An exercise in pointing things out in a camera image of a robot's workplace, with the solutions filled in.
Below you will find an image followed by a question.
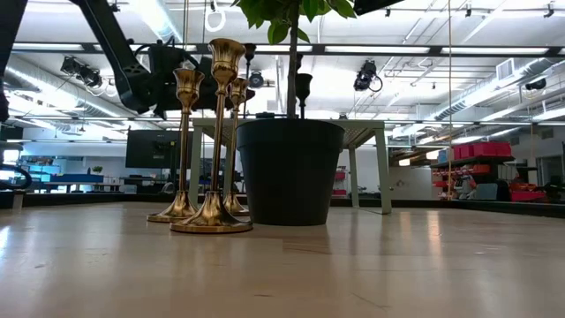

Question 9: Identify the black table edge rail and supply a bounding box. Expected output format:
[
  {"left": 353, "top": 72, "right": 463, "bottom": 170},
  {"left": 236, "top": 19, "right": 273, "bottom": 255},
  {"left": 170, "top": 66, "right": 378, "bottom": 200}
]
[{"left": 0, "top": 190, "right": 565, "bottom": 218}]

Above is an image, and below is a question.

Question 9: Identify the black storage shelf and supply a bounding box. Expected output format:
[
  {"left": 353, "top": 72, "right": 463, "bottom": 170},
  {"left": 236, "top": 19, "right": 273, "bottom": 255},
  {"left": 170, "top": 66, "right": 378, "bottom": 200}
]
[{"left": 430, "top": 155, "right": 538, "bottom": 202}]

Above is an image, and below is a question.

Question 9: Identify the short black candlestick holder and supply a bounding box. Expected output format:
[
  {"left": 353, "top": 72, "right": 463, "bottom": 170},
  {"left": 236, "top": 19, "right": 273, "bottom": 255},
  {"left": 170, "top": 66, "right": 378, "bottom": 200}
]
[{"left": 294, "top": 72, "right": 313, "bottom": 119}]

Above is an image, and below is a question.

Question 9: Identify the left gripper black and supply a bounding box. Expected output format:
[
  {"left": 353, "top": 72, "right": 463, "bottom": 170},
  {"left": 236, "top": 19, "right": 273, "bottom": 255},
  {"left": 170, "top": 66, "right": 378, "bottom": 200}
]
[{"left": 152, "top": 59, "right": 256, "bottom": 119}]

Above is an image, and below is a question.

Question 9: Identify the black computer monitor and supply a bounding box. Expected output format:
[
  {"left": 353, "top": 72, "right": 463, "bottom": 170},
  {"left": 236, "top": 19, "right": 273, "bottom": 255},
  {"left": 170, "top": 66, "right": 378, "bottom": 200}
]
[{"left": 124, "top": 129, "right": 195, "bottom": 170}]

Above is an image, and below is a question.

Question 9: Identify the black ceiling camera with cable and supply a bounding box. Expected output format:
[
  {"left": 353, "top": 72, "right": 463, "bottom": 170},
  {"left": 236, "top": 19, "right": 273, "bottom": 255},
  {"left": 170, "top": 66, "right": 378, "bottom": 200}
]
[{"left": 352, "top": 59, "right": 384, "bottom": 93}]

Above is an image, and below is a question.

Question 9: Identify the medium gold candlestick holder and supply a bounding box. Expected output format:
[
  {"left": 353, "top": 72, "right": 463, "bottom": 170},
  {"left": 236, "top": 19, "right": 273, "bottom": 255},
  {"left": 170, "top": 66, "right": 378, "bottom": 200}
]
[{"left": 147, "top": 68, "right": 206, "bottom": 223}]

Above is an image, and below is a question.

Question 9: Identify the tall gold candlestick holder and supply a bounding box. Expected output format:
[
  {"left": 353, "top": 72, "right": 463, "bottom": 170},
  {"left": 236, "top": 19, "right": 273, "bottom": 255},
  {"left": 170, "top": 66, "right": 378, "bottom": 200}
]
[{"left": 169, "top": 37, "right": 253, "bottom": 234}]

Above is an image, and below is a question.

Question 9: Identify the white hanging ring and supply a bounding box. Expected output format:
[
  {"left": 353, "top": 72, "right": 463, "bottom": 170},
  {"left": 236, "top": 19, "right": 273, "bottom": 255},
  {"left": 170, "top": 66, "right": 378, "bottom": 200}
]
[{"left": 205, "top": 9, "right": 227, "bottom": 34}]

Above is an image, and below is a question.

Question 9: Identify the black overhead crossbar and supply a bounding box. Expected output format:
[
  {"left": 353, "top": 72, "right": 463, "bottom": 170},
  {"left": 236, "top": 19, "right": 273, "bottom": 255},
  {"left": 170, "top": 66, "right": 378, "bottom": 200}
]
[{"left": 0, "top": 42, "right": 565, "bottom": 57}]

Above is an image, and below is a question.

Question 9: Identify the red storage bin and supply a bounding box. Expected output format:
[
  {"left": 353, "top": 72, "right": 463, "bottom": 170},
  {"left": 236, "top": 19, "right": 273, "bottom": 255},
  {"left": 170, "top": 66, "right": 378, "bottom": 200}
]
[{"left": 509, "top": 183, "right": 548, "bottom": 203}]

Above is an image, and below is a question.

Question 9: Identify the black ceiling spotlight cluster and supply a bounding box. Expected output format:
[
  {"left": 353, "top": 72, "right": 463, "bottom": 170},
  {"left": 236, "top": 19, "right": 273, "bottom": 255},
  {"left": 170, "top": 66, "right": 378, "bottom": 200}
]
[{"left": 60, "top": 56, "right": 103, "bottom": 88}]

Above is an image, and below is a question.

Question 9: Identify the small pale green table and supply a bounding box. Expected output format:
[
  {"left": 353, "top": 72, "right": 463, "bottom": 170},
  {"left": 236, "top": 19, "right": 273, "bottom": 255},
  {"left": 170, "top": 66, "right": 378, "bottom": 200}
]
[{"left": 188, "top": 117, "right": 393, "bottom": 216}]

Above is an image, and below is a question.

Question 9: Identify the red tool cart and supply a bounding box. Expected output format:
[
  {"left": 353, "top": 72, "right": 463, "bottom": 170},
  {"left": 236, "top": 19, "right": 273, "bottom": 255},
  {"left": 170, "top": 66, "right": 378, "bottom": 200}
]
[{"left": 333, "top": 170, "right": 348, "bottom": 198}]

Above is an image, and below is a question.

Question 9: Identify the black arm base cable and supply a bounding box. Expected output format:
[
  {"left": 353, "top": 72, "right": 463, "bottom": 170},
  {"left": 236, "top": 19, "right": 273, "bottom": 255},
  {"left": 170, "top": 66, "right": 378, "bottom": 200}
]
[{"left": 0, "top": 162, "right": 34, "bottom": 192}]

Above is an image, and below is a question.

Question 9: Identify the black plant pot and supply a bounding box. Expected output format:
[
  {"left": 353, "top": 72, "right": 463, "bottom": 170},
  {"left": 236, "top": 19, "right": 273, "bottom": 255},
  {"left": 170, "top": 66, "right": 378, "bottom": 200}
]
[{"left": 236, "top": 117, "right": 346, "bottom": 227}]

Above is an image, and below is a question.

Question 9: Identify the green leafy potted tree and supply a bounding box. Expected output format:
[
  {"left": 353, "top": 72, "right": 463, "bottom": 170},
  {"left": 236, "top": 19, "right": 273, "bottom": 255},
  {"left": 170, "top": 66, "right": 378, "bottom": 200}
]
[{"left": 231, "top": 0, "right": 358, "bottom": 119}]

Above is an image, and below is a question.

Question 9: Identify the red storage bins row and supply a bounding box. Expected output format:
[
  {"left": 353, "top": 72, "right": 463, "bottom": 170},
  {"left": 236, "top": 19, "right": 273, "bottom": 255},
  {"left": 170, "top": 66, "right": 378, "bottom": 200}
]
[{"left": 453, "top": 140, "right": 513, "bottom": 161}]

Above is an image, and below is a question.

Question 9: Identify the short gold candlestick holder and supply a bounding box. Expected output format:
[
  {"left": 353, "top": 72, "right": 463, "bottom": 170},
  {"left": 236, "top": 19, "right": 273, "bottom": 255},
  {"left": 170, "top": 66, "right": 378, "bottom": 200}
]
[{"left": 222, "top": 77, "right": 251, "bottom": 217}]

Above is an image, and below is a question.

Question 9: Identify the blue background table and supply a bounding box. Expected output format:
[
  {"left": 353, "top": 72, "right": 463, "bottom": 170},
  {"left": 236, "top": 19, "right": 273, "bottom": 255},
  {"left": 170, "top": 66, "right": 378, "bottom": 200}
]
[{"left": 50, "top": 173, "right": 105, "bottom": 185}]

